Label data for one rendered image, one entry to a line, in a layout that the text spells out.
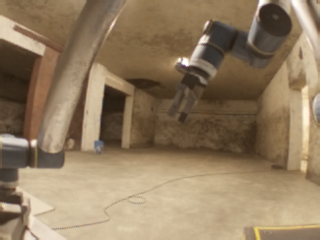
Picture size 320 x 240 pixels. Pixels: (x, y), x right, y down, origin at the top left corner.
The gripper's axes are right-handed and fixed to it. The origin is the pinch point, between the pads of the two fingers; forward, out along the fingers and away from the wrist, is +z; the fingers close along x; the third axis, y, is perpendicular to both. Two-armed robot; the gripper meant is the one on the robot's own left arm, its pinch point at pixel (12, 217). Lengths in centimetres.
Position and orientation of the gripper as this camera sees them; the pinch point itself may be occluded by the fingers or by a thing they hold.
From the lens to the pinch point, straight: 99.0
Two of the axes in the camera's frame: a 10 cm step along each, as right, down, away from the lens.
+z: -0.7, 9.9, -0.9
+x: -8.9, -1.0, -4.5
